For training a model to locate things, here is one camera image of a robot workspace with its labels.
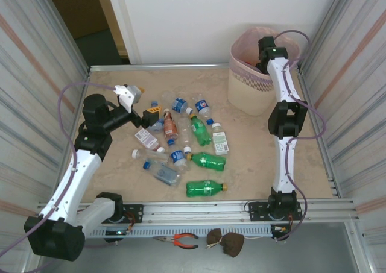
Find light blue label water bottle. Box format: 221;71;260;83
147;118;165;134

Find brown coffee drink bottle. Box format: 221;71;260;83
162;108;179;141

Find blue label bottle white cap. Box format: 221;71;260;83
161;91;194;115

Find clear bottle white cap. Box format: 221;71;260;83
177;118;194;153
131;148;170;165

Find blue logo label bottle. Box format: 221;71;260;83
194;92;214;126

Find green soda bottle yellow cap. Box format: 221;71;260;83
185;151;227;173
185;179;229;198
188;113;214;147

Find beige ribbed plastic bin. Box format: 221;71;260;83
227;27;302;117

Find pink bottle white label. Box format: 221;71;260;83
134;128;166;154

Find brown wooden door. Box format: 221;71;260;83
43;0;121;40

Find brown cloth pouch with twine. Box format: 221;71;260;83
206;228;245;258

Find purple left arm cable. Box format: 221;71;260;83
0;81;118;273

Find white door frame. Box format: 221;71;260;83
104;0;142;65

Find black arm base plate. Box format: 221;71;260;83
122;204;144;224
247;201;303;223

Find aluminium table frame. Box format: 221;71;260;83
36;63;361;225

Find white slotted cable duct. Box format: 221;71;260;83
99;226;274;238

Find orange handled pliers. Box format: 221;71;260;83
152;233;200;250

